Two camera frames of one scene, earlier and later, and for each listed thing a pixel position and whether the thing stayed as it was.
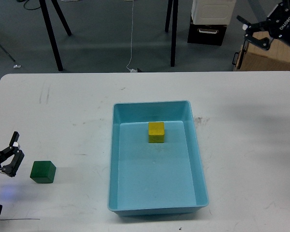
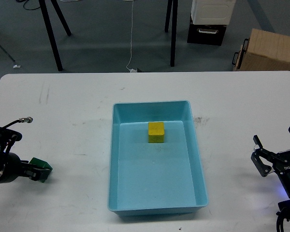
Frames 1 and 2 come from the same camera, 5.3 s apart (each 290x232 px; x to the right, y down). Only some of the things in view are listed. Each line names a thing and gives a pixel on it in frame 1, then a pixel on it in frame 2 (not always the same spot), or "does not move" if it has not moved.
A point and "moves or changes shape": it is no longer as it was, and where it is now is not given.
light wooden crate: [280, 56] does not move
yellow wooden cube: [156, 132] does not move
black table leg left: [48, 21] does not move
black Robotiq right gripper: [283, 23] → [287, 167]
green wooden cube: [43, 171] moves or changes shape
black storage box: [212, 35] does not move
